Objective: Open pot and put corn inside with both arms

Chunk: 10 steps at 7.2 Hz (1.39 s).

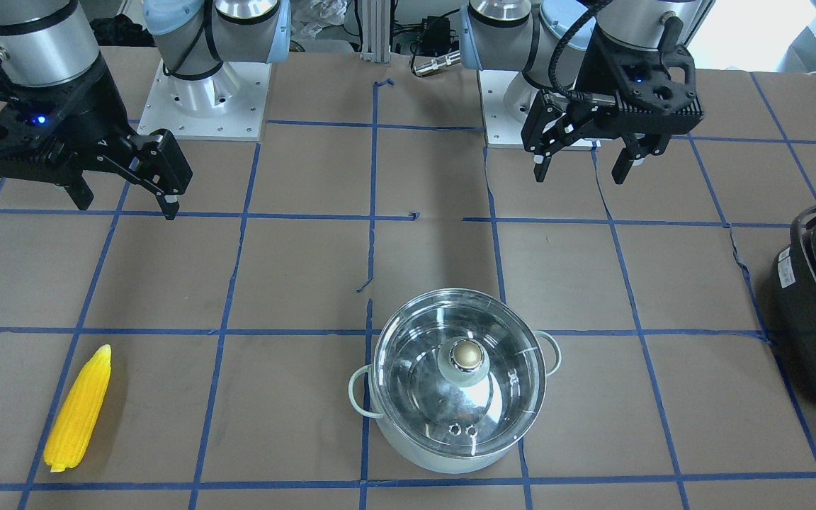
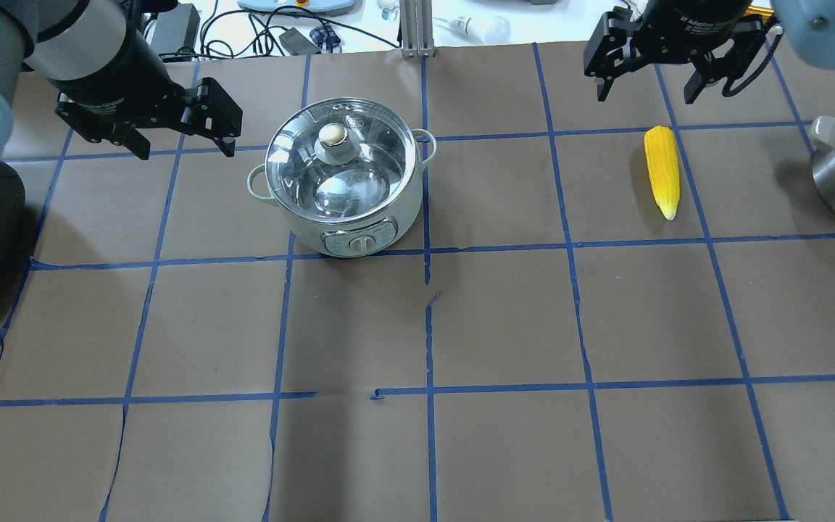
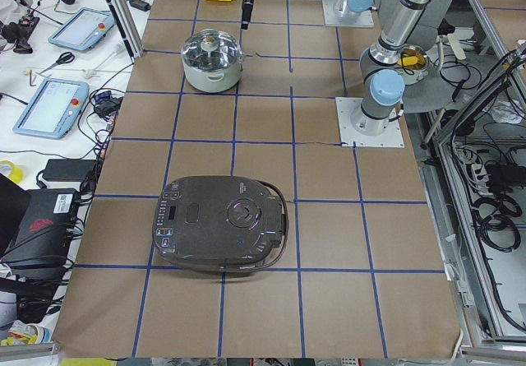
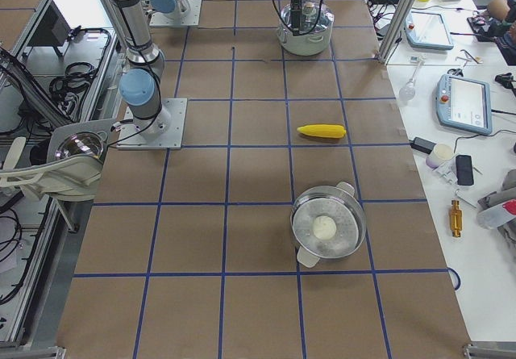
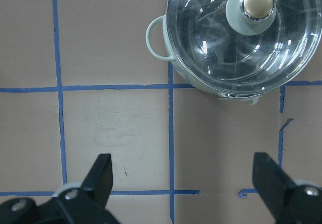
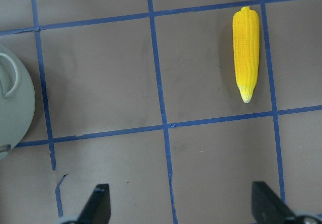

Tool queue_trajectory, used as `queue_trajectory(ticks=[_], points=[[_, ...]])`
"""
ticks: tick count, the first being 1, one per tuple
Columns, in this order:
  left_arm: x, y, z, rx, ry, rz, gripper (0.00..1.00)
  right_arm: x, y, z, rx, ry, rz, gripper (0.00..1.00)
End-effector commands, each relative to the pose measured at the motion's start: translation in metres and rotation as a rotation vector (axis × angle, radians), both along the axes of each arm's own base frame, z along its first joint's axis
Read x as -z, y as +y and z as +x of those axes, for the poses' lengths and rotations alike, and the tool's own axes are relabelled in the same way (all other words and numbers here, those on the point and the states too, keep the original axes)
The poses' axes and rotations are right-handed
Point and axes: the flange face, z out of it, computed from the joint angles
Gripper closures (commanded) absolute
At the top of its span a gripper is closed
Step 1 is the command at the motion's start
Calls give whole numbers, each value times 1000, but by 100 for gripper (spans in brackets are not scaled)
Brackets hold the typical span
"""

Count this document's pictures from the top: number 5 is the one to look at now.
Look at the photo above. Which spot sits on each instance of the pale green electric pot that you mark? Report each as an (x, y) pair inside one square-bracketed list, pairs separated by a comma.
[(185, 73)]

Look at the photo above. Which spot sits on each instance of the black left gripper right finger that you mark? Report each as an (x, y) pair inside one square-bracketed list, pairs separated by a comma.
[(288, 201)]

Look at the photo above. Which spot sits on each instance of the glass pot lid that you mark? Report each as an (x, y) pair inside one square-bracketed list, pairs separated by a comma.
[(244, 47)]

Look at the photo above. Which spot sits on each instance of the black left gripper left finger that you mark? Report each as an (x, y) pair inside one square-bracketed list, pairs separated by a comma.
[(83, 202)]

